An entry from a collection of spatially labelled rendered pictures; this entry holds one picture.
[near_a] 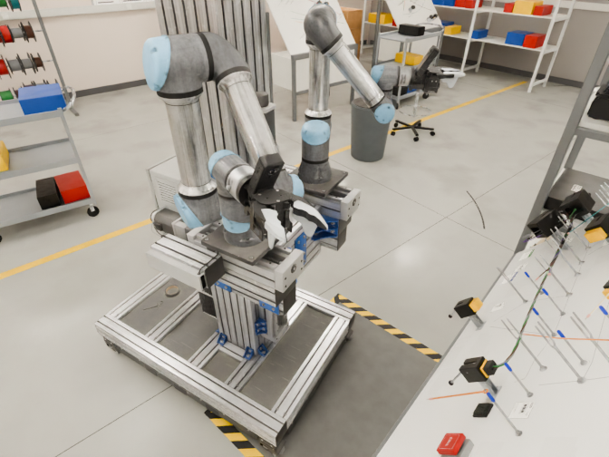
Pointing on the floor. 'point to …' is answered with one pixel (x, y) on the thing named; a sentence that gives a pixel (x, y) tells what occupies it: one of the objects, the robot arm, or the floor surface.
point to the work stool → (413, 116)
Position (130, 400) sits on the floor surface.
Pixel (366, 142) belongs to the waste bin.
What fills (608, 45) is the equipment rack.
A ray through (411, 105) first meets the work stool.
